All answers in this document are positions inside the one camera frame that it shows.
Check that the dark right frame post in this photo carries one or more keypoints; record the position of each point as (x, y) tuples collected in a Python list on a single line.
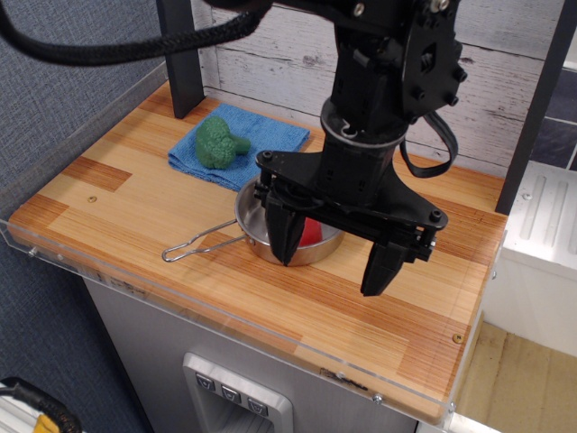
[(551, 71)]

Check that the red plastic cup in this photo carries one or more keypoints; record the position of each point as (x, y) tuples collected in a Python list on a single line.
[(312, 233)]

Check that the dark left frame post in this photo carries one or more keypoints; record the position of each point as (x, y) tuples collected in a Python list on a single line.
[(184, 71)]

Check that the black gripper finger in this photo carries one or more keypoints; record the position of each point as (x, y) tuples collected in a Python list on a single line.
[(285, 222), (384, 263)]

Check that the black and yellow object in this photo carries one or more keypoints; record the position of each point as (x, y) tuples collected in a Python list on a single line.
[(26, 408)]

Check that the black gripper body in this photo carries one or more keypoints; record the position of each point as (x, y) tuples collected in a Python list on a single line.
[(352, 185)]

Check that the dark frame post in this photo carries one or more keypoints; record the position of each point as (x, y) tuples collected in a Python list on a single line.
[(184, 71), (551, 71)]

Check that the white ribbed appliance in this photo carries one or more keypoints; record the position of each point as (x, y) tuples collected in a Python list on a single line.
[(532, 290)]

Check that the grey cabinet with dispenser panel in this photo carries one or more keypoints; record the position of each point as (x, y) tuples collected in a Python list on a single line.
[(191, 377)]

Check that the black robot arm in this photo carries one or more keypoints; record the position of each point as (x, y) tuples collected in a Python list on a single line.
[(397, 62)]

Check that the blue folded cloth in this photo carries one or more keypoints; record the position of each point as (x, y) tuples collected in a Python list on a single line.
[(265, 134)]

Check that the green toy broccoli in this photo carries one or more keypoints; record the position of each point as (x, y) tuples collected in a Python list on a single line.
[(216, 147)]

